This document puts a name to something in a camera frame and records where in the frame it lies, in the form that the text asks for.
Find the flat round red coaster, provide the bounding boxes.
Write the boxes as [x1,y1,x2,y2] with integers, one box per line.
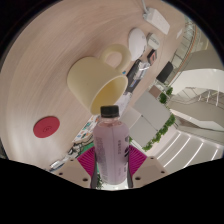
[32,115,61,139]

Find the white cabinet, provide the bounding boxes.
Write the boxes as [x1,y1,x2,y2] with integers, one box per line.
[128,90,173,148]

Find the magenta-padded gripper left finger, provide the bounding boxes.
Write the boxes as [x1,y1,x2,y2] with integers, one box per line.
[53,146,98,189]

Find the black chair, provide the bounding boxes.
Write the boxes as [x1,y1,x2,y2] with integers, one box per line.
[155,61,174,85]

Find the green plants atop cabinet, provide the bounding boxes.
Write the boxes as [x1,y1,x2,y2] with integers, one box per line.
[142,113,177,153]

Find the small white oval device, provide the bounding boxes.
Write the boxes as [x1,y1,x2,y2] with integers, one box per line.
[146,32,162,51]

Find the pale yellow mug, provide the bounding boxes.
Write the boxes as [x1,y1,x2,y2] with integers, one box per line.
[66,43,133,115]

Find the white chair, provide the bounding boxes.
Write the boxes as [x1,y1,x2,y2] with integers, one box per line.
[119,107,142,129]

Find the planter box with plants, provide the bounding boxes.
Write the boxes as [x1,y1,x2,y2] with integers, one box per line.
[149,84,174,105]

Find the white computer mouse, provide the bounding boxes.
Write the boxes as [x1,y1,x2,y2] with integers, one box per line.
[128,27,148,62]

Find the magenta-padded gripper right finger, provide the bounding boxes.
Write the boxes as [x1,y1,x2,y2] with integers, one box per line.
[127,144,169,188]

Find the lilac drink bottle black cap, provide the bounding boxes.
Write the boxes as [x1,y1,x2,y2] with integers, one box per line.
[92,105,131,186]

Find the ceiling light strips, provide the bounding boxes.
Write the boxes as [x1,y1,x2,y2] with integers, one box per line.
[156,131,221,168]

